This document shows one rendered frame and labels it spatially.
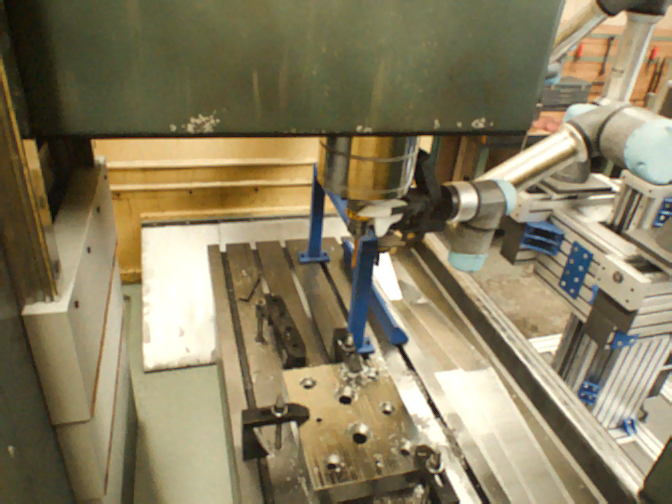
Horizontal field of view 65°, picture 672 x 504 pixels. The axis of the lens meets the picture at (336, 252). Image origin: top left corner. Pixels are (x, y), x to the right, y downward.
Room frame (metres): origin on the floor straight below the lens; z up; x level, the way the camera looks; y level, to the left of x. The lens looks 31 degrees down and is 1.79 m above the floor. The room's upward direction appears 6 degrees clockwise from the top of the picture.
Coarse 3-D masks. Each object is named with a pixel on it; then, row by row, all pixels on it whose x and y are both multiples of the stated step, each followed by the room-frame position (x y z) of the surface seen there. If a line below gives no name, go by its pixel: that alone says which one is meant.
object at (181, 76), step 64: (64, 0) 0.57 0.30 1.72; (128, 0) 0.59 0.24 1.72; (192, 0) 0.61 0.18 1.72; (256, 0) 0.63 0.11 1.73; (320, 0) 0.65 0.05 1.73; (384, 0) 0.68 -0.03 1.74; (448, 0) 0.70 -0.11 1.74; (512, 0) 0.73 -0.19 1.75; (64, 64) 0.57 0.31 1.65; (128, 64) 0.59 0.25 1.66; (192, 64) 0.61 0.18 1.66; (256, 64) 0.63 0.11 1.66; (320, 64) 0.66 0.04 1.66; (384, 64) 0.68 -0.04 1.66; (448, 64) 0.71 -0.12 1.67; (512, 64) 0.74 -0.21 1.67; (64, 128) 0.56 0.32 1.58; (128, 128) 0.58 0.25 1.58; (192, 128) 0.61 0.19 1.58; (256, 128) 0.63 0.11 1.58; (320, 128) 0.66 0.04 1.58; (384, 128) 0.69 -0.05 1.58; (448, 128) 0.72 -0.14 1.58; (512, 128) 0.75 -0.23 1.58
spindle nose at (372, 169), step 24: (336, 144) 0.75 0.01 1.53; (360, 144) 0.73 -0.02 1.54; (384, 144) 0.74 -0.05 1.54; (408, 144) 0.76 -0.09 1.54; (336, 168) 0.75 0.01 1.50; (360, 168) 0.73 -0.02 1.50; (384, 168) 0.74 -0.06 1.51; (408, 168) 0.76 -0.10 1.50; (336, 192) 0.75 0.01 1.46; (360, 192) 0.73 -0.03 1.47; (384, 192) 0.74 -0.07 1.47
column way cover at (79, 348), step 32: (96, 192) 0.75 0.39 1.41; (64, 224) 0.64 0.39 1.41; (96, 224) 0.71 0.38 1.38; (64, 256) 0.56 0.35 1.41; (96, 256) 0.67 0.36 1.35; (64, 288) 0.49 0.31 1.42; (96, 288) 0.63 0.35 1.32; (32, 320) 0.44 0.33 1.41; (64, 320) 0.45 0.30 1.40; (96, 320) 0.59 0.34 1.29; (32, 352) 0.44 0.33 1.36; (64, 352) 0.45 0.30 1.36; (96, 352) 0.55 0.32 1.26; (64, 384) 0.45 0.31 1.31; (96, 384) 0.51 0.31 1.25; (128, 384) 0.83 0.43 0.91; (64, 416) 0.44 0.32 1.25; (96, 416) 0.51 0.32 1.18; (64, 448) 0.45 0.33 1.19; (96, 448) 0.47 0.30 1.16; (96, 480) 0.45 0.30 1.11
